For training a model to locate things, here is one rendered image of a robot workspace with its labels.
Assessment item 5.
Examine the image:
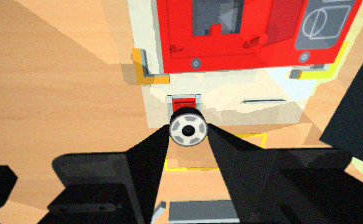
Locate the grey wheel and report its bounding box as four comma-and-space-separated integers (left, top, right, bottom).
169, 107, 208, 147

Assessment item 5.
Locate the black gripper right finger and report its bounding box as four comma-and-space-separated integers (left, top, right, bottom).
207, 123, 353, 222

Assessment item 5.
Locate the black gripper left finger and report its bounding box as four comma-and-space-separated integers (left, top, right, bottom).
51, 124, 170, 224

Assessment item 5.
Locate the yellow rectangular outline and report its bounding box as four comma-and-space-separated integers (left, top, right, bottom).
164, 133, 267, 171

